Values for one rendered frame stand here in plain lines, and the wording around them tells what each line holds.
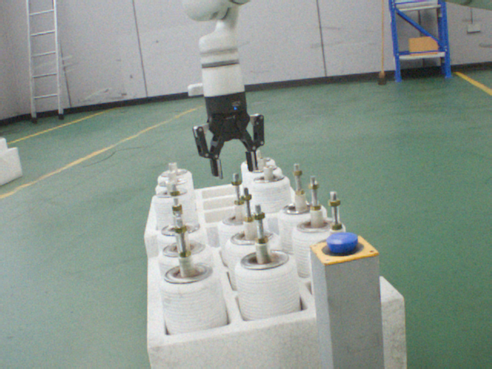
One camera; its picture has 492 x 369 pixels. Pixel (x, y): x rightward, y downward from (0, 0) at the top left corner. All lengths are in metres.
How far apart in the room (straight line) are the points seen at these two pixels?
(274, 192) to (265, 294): 0.54
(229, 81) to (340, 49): 6.24
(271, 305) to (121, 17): 7.26
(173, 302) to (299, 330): 0.19
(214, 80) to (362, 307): 0.50
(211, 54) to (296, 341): 0.51
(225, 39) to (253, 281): 0.43
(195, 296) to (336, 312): 0.23
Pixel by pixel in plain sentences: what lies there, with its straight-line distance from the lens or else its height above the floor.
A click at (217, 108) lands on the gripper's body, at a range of 1.04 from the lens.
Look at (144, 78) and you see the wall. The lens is 7.89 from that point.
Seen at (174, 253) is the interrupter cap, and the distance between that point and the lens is 0.98.
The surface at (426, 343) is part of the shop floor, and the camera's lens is 1.14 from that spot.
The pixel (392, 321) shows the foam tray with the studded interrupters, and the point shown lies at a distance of 0.91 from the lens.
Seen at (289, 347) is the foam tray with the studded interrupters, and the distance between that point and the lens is 0.88.
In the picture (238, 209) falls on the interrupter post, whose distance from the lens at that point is 1.10.
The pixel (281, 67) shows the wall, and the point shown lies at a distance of 7.35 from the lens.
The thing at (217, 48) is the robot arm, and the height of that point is 0.57.
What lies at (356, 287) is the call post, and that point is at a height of 0.27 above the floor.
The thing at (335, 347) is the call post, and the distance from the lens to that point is 0.74.
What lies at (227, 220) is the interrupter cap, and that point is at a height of 0.25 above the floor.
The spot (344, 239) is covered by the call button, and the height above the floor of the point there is 0.33.
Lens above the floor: 0.57
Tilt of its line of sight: 14 degrees down
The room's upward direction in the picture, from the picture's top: 8 degrees counter-clockwise
